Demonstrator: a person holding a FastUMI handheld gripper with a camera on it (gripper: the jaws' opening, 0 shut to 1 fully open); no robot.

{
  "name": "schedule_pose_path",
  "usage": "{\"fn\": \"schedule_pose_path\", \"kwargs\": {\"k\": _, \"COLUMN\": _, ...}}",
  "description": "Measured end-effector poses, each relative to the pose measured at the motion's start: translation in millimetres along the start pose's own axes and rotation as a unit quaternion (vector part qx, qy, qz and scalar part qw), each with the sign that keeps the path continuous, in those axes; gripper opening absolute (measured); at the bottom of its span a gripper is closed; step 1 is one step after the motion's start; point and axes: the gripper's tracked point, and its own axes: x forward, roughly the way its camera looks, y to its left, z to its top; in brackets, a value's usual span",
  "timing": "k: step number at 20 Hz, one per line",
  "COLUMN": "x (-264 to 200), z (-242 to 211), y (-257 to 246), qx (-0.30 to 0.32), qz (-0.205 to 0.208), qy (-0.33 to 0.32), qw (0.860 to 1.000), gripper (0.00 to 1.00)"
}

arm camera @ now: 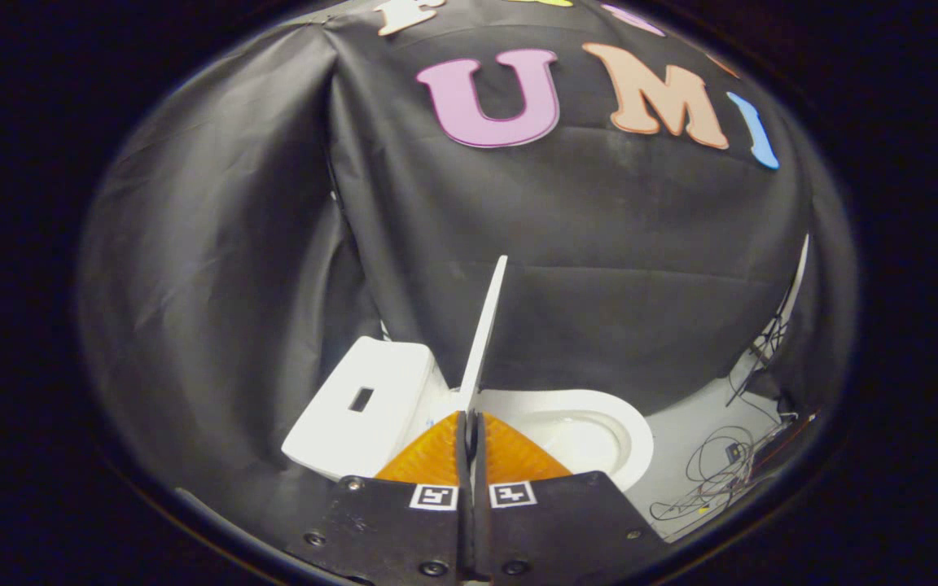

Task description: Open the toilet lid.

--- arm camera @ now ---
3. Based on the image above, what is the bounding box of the white toilet lid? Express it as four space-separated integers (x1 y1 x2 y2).
457 255 509 457

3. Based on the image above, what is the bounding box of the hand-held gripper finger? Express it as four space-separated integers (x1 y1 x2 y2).
473 409 673 581
286 409 471 584

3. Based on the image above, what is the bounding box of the black backdrop cloth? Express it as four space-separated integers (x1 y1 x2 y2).
78 0 857 562

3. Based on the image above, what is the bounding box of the black bar with red wire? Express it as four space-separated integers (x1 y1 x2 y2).
750 411 820 481

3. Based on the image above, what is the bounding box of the white toilet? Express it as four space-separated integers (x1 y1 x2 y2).
282 336 655 493

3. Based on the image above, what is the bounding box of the tangle of floor cables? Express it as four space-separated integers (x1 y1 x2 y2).
648 423 767 523

